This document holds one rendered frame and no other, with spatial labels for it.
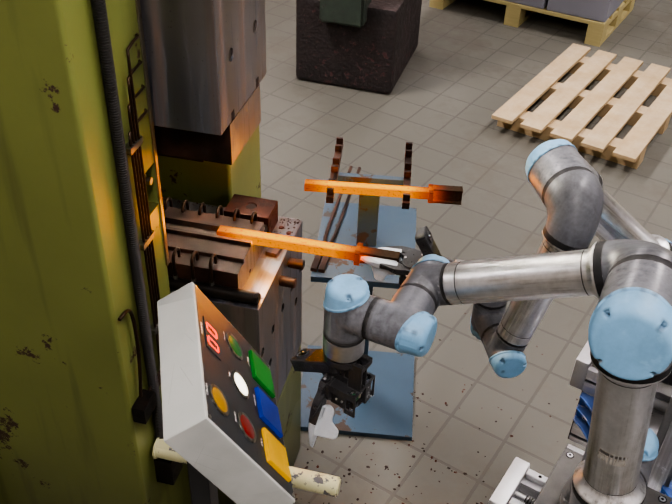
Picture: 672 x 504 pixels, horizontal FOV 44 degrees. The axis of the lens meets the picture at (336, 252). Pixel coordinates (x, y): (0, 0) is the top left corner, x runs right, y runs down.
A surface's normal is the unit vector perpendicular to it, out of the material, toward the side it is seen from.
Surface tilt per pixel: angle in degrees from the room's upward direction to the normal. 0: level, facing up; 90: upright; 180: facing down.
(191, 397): 30
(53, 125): 90
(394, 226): 0
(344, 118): 0
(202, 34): 90
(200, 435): 90
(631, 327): 83
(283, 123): 0
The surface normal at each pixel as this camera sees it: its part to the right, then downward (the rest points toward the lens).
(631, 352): -0.44, 0.42
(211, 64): -0.23, 0.58
